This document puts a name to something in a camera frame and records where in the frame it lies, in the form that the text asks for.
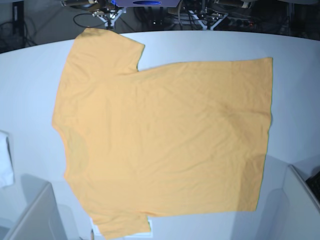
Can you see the orange yellow T-shirt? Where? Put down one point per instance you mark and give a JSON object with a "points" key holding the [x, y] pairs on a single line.
{"points": [[179, 139]]}

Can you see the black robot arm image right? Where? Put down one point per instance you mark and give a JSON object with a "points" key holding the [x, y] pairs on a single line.
{"points": [[208, 14]]}

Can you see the white cloth at left edge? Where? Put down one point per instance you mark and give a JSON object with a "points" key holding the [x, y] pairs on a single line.
{"points": [[7, 177]]}

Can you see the grey bin lower right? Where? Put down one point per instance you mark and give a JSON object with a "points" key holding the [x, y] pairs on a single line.
{"points": [[291, 212]]}

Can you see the grey bin lower left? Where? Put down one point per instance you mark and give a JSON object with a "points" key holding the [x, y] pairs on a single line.
{"points": [[29, 211]]}

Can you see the grey bin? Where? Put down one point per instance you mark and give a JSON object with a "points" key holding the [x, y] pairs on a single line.
{"points": [[29, 211], [291, 212]]}

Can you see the wooden pencil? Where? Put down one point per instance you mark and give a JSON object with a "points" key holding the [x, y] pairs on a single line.
{"points": [[92, 236]]}

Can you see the black robot arm image left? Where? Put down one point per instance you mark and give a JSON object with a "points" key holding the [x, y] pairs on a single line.
{"points": [[106, 10]]}

